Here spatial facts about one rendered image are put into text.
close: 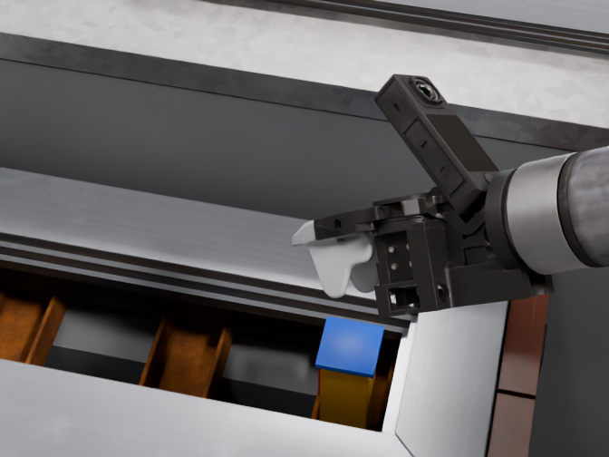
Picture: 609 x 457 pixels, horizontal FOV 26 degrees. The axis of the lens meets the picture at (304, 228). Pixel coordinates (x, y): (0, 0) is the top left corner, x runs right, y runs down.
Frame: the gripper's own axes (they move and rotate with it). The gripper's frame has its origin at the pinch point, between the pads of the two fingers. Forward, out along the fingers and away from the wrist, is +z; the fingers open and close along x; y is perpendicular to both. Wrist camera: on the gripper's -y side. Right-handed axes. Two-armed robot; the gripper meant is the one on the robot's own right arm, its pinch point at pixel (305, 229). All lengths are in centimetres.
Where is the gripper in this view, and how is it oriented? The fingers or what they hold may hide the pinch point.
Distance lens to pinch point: 100.8
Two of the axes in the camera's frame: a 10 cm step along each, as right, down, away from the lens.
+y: 1.6, 9.9, -0.4
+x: 6.7, -0.8, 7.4
